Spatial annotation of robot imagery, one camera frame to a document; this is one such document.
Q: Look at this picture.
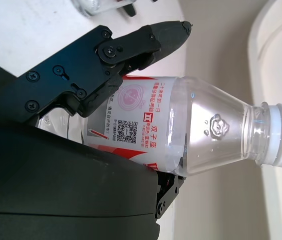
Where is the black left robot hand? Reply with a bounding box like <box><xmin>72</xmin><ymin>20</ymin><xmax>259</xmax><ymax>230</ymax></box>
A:
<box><xmin>123</xmin><ymin>0</ymin><xmax>160</xmax><ymax>18</ymax></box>

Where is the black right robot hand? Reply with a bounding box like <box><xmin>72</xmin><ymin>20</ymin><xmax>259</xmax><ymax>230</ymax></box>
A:
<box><xmin>0</xmin><ymin>19</ymin><xmax>193</xmax><ymax>240</ymax></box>

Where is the clear plastic water bottle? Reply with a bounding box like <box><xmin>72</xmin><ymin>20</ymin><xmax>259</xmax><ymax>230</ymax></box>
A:
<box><xmin>37</xmin><ymin>74</ymin><xmax>282</xmax><ymax>174</ymax></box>

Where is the clear glass cup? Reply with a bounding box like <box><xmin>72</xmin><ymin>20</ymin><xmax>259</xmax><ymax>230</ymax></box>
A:
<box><xmin>71</xmin><ymin>0</ymin><xmax>136</xmax><ymax>18</ymax></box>

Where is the white rounded plastic object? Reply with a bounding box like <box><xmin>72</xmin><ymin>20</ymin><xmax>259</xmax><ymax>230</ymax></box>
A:
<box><xmin>249</xmin><ymin>0</ymin><xmax>282</xmax><ymax>109</ymax></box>

